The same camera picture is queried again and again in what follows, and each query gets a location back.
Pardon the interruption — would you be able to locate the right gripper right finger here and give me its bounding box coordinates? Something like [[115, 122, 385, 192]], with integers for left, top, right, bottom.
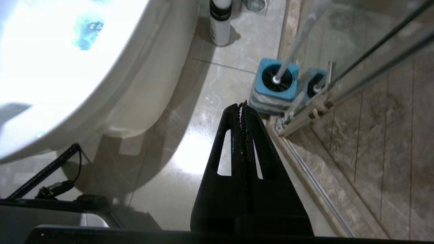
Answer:
[[241, 100, 314, 236]]

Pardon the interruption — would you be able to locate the white toilet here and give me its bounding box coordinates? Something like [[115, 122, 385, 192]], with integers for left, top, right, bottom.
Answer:
[[0, 0, 201, 165]]

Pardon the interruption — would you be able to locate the glass shower door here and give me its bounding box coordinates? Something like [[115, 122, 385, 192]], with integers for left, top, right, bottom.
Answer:
[[275, 0, 434, 138]]

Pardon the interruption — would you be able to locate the metal shower floor rail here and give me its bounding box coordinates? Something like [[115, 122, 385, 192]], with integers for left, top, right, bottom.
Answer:
[[281, 136, 356, 238]]

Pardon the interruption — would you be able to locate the toilet brush silver handle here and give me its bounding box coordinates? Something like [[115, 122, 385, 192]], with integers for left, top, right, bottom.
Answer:
[[261, 13, 321, 93]]

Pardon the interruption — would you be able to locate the white cleaner bottle black band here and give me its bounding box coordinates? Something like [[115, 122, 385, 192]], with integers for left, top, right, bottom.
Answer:
[[209, 0, 233, 46]]

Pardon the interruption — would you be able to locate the blue toilet brush holder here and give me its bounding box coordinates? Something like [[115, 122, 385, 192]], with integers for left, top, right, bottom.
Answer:
[[249, 57, 301, 116]]

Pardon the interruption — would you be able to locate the round metal floor drain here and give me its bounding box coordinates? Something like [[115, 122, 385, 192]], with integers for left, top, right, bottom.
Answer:
[[243, 0, 269, 13]]

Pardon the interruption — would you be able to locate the black cable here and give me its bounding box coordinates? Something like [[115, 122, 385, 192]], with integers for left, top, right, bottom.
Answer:
[[6, 143, 83, 200]]

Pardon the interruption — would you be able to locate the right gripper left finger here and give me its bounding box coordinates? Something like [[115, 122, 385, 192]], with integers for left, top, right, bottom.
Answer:
[[190, 103, 245, 235]]

